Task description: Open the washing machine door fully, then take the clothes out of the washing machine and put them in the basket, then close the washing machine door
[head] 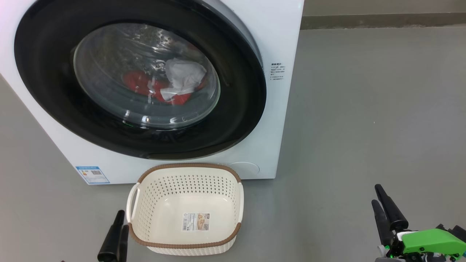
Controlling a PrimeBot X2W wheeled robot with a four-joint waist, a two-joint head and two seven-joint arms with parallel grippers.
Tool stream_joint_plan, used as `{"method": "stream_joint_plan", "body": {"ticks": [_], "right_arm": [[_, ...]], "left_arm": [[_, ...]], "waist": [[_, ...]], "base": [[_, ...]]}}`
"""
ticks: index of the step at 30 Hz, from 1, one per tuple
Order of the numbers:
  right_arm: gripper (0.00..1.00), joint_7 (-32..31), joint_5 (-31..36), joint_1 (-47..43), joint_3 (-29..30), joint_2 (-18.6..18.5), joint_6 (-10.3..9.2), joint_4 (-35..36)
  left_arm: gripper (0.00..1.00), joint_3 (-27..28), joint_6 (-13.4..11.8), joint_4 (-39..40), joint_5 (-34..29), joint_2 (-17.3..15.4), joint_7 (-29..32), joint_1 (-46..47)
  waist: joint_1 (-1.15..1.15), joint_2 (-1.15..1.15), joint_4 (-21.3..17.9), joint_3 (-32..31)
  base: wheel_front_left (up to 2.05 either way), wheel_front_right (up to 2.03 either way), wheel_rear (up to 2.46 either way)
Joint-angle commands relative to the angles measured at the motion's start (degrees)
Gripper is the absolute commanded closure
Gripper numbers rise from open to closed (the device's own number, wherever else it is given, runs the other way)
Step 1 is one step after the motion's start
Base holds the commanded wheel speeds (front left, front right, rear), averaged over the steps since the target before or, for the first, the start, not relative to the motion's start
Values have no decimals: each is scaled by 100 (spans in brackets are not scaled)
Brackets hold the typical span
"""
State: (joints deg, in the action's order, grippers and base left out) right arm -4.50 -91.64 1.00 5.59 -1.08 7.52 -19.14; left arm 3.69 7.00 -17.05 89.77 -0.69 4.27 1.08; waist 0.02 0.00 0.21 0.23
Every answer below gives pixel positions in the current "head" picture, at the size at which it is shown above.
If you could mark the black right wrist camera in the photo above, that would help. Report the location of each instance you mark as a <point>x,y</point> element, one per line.
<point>458,231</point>

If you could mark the cream perforated basket brown rim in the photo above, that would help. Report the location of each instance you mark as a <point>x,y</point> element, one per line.
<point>164,203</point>

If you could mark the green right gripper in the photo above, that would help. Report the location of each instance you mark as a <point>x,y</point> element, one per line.
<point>426,240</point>

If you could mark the white front-load washing machine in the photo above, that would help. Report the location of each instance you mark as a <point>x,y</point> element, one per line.
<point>284,36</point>

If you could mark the black round glass washer door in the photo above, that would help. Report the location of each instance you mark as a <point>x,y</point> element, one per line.
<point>54,91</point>

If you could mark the red garment with white stripe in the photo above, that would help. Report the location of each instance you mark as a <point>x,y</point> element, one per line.
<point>182,97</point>

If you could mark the blue energy label sticker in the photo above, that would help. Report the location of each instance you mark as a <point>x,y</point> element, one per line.
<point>93,175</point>

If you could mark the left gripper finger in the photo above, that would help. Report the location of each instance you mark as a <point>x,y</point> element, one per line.
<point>111,243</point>
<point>125,247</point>

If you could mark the round white filter cover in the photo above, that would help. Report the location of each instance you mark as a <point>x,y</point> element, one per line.
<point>245,169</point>

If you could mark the paper product label sticker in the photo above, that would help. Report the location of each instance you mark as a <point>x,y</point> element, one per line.
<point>196,222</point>

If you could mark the plain red garment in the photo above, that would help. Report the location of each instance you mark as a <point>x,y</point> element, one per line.
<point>135,80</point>

